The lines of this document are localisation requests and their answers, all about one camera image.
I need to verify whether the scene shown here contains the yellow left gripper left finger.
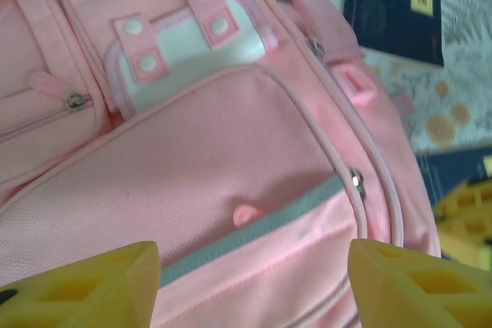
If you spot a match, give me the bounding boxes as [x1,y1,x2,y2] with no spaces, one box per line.
[0,240,161,328]

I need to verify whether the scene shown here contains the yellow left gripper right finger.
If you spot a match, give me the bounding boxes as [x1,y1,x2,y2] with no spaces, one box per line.
[347,238,492,328]

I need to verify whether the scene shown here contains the dark blue book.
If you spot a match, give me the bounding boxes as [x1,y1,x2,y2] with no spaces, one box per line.
[416,146,492,206]
[343,0,446,70]

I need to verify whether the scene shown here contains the pink student backpack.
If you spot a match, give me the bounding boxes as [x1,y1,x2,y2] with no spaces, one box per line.
[0,0,443,328]

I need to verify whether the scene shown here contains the floral tablecloth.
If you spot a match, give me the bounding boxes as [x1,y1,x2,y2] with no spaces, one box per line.
[313,0,492,154]

